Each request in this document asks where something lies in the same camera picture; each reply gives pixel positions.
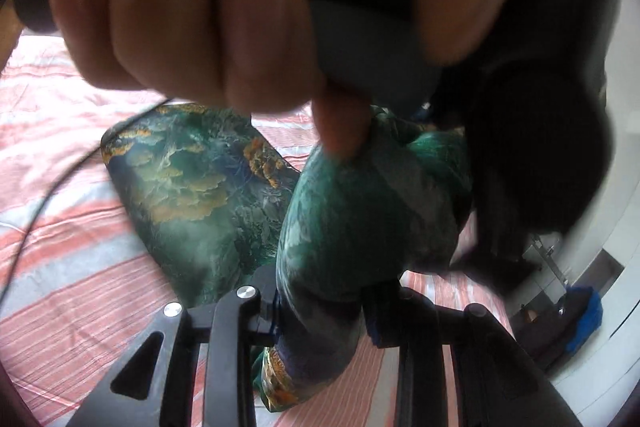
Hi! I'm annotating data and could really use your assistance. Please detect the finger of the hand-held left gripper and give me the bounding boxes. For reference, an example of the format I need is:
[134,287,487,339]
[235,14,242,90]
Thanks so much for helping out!
[450,207,536,298]

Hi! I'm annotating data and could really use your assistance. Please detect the black cable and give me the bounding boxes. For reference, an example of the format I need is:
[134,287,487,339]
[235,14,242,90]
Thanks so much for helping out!
[0,97,176,308]

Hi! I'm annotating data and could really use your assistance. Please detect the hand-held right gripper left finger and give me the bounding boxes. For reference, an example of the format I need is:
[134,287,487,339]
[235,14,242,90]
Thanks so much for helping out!
[65,264,281,427]

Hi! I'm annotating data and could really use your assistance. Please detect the blue cloth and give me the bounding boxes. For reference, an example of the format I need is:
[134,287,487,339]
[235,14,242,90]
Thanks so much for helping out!
[565,287,603,353]

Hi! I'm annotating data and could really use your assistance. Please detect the bed with pink striped sheet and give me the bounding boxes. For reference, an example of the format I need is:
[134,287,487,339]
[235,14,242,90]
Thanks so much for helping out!
[0,34,516,427]

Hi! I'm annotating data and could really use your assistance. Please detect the green landscape print padded jacket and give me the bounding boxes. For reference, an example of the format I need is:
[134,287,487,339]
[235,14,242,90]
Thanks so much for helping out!
[100,102,476,413]

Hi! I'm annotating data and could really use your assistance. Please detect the person's left hand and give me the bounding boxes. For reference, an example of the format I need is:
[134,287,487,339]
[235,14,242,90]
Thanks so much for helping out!
[49,0,540,158]

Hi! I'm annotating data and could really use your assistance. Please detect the white wardrobe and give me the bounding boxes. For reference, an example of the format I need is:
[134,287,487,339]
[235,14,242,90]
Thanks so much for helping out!
[550,187,640,388]

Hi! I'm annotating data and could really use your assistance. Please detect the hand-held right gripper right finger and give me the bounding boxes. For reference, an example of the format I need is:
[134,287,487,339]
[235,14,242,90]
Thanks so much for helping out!
[362,284,583,427]

